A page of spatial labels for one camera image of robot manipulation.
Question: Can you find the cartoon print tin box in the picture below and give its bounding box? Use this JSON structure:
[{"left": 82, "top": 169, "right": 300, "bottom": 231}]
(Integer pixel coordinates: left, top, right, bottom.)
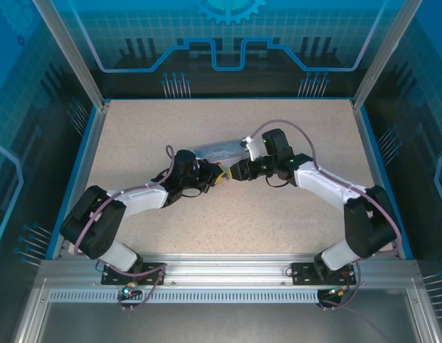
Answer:
[{"left": 192, "top": 138, "right": 251, "bottom": 169}]

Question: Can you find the small controller board with LEDs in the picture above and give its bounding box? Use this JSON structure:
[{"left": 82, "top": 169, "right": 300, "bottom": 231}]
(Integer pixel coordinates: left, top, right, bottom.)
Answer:
[
  {"left": 117, "top": 281, "right": 144, "bottom": 299},
  {"left": 319, "top": 285, "right": 351, "bottom": 299}
]

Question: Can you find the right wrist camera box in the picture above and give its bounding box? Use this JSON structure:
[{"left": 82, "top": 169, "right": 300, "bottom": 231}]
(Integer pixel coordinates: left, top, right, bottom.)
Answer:
[{"left": 240, "top": 134, "right": 265, "bottom": 162}]

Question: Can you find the aluminium mounting rail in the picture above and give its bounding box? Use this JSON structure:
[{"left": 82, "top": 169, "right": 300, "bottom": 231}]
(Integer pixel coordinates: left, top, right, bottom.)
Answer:
[{"left": 38, "top": 254, "right": 421, "bottom": 287}]

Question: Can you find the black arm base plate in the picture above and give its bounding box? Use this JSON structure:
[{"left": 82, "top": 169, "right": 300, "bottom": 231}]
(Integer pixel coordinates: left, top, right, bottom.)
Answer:
[
  {"left": 291, "top": 262, "right": 358, "bottom": 287},
  {"left": 101, "top": 262, "right": 167, "bottom": 287}
]

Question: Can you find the slotted metal cable duct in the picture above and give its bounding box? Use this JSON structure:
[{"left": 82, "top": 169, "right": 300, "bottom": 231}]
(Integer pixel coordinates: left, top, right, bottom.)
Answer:
[{"left": 48, "top": 289, "right": 324, "bottom": 305}]

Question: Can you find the aluminium frame post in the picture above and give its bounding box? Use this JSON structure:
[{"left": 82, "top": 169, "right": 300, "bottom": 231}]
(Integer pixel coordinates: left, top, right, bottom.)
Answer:
[
  {"left": 31, "top": 0, "right": 112, "bottom": 112},
  {"left": 350, "top": 0, "right": 428, "bottom": 112}
]

